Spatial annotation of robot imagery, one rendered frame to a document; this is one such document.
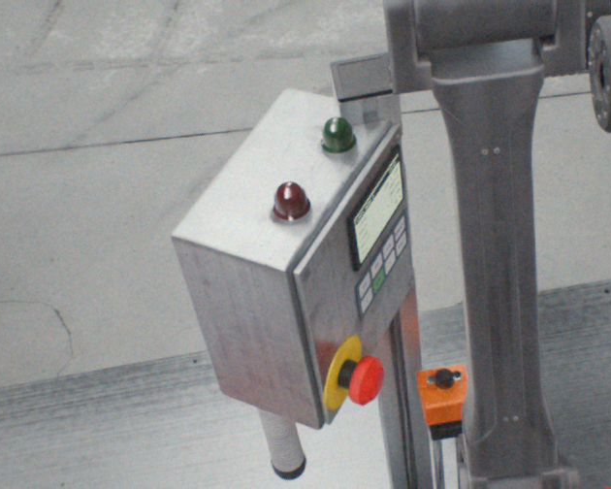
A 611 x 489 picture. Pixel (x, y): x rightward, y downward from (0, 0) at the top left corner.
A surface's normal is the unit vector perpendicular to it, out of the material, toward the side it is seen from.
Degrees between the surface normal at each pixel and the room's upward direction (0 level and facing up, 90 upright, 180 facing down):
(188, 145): 0
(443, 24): 88
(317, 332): 90
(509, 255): 76
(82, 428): 0
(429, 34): 95
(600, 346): 0
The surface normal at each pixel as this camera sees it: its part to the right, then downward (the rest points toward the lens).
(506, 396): -0.03, 0.54
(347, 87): -0.13, -0.68
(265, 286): -0.47, 0.69
